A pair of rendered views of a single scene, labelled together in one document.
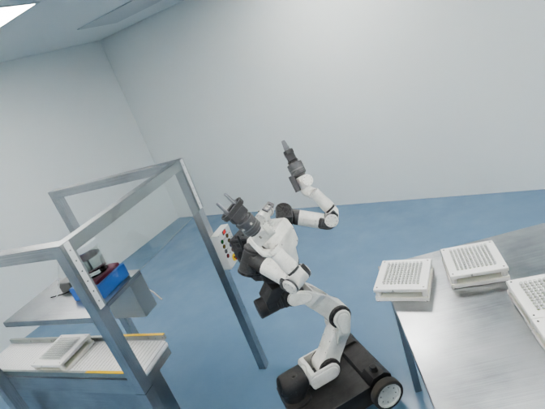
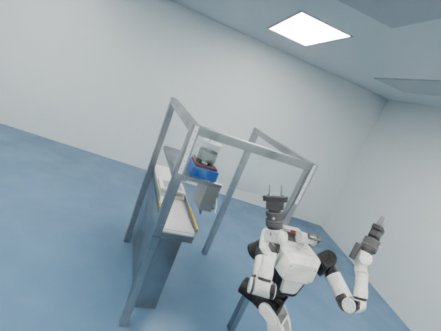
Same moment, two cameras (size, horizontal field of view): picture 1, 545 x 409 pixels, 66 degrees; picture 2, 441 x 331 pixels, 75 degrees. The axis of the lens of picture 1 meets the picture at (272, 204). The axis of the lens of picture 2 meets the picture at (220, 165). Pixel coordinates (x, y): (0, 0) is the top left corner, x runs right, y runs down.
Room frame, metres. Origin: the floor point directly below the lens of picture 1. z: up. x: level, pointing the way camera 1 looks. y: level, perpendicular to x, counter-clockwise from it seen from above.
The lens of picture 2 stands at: (0.47, -0.50, 1.98)
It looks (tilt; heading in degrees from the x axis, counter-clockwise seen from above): 15 degrees down; 41
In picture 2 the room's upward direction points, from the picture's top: 22 degrees clockwise
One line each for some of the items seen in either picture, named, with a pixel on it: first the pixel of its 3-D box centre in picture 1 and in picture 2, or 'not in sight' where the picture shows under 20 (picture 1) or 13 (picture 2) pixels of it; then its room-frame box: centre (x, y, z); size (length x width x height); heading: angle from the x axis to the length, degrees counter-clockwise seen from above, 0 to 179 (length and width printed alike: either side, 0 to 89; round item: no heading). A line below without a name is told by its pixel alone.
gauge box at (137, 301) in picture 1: (128, 296); (206, 192); (2.01, 0.89, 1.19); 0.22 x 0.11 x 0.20; 64
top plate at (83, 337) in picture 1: (61, 350); (171, 186); (2.15, 1.45, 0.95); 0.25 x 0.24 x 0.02; 154
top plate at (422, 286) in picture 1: (403, 275); not in sight; (1.71, -0.49, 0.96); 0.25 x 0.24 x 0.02; 149
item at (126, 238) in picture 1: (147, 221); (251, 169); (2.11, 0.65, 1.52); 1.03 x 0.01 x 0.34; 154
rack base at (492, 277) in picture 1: (473, 267); not in sight; (1.65, -0.80, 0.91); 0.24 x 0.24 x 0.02; 72
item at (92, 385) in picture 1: (69, 365); (167, 196); (2.16, 1.47, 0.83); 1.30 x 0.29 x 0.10; 64
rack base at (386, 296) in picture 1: (405, 283); not in sight; (1.71, -0.49, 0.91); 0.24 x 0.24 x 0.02; 59
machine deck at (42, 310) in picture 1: (74, 299); (189, 165); (1.98, 1.13, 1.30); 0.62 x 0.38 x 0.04; 64
